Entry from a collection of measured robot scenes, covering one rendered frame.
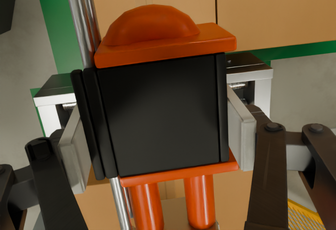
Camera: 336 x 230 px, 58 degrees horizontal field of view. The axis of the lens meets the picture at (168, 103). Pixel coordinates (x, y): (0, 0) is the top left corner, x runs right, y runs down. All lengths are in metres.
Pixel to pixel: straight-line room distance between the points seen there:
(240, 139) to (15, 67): 1.49
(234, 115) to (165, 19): 0.06
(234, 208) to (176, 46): 0.57
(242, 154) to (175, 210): 0.11
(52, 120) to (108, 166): 0.79
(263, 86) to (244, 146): 0.82
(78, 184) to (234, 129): 0.08
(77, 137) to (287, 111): 1.66
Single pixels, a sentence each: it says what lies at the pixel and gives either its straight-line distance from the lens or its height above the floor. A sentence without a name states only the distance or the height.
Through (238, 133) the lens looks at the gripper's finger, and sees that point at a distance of 0.16.
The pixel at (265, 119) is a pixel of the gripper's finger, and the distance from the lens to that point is 0.17.
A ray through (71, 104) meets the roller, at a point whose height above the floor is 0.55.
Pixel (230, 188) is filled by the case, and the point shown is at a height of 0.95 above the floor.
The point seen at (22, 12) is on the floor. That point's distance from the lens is 1.53.
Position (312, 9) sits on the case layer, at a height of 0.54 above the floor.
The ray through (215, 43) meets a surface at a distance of 0.16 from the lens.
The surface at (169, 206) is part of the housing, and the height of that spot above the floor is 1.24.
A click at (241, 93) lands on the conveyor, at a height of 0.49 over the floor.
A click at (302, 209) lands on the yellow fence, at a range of 2.02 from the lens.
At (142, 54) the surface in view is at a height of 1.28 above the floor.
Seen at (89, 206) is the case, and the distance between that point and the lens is 0.66.
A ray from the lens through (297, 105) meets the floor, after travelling 1.79.
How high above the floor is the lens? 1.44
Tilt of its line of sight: 66 degrees down
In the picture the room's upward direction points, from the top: 167 degrees clockwise
